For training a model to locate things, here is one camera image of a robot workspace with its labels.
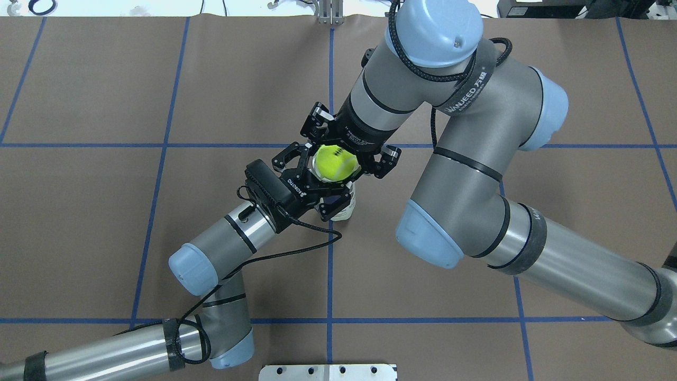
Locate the grey metal camera mount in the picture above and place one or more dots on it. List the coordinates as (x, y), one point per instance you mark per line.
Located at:
(329, 12)

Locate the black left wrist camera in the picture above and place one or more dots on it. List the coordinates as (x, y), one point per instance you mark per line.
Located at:
(265, 186)

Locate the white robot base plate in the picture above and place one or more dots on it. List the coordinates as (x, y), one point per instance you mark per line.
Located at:
(330, 372)

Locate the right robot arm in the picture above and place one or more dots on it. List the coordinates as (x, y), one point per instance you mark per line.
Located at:
(435, 52)

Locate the tennis ball can holder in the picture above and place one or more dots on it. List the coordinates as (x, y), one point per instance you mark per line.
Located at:
(346, 212)

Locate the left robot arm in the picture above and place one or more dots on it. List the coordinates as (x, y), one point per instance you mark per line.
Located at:
(218, 329)

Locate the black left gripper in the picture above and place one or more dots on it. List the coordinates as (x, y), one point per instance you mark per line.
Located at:
(297, 191)

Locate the yellow Wilson 3 tennis ball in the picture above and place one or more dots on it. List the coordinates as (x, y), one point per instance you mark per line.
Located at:
(333, 163)

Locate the black device box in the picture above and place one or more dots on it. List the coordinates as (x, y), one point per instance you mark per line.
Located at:
(573, 9)

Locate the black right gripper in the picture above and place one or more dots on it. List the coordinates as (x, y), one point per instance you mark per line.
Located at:
(362, 132)

